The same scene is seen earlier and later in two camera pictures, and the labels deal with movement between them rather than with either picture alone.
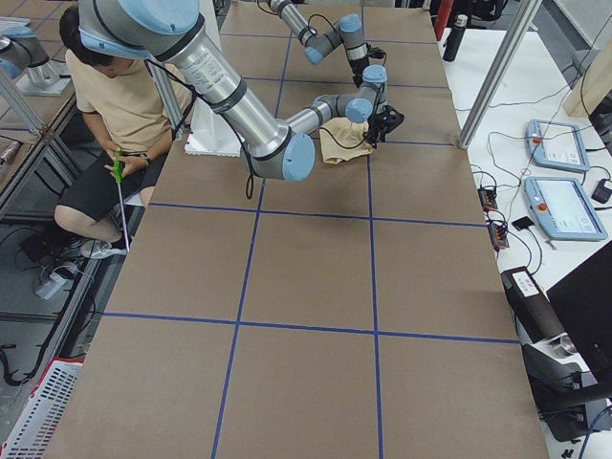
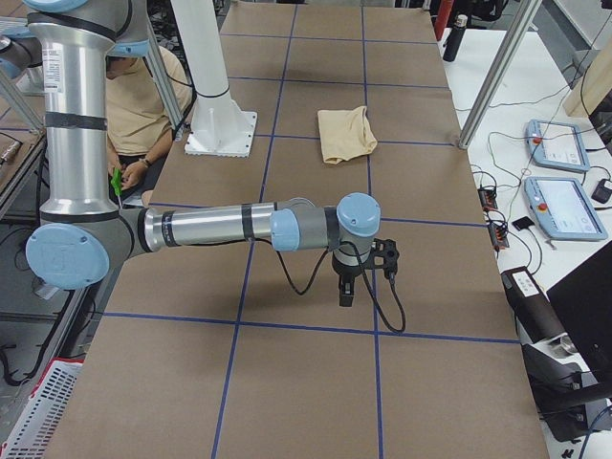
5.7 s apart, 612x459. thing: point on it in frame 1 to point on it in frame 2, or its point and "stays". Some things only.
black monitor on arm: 583,303 stays
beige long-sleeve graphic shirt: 344,140 stays
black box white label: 533,311 stays
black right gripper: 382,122 to 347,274
